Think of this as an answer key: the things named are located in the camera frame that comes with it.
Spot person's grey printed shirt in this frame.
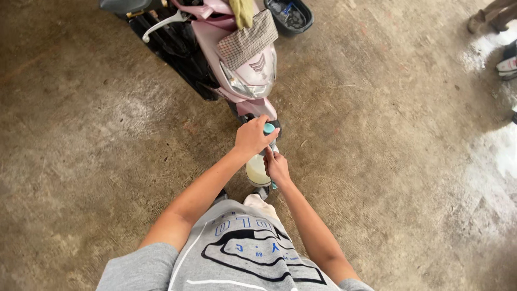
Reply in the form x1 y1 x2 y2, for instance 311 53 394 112
96 200 375 291

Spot person's left hand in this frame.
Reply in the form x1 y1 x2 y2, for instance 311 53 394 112
234 114 280 157

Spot translucent sprayer bottle teal cap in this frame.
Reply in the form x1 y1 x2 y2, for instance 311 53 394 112
245 122 280 190

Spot person's right hand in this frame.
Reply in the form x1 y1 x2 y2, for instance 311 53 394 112
263 145 292 185

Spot checkered cloth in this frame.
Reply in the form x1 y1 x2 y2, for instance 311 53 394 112
216 9 280 72

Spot black plastic basin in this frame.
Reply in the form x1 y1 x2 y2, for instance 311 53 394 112
264 0 315 36

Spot person's cream trousers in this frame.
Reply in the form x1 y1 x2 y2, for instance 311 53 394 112
243 193 280 221

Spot pink scooter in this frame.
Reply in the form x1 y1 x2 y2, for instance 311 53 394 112
99 0 283 127

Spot yellow-green cloth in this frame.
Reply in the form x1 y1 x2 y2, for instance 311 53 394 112
229 0 255 30

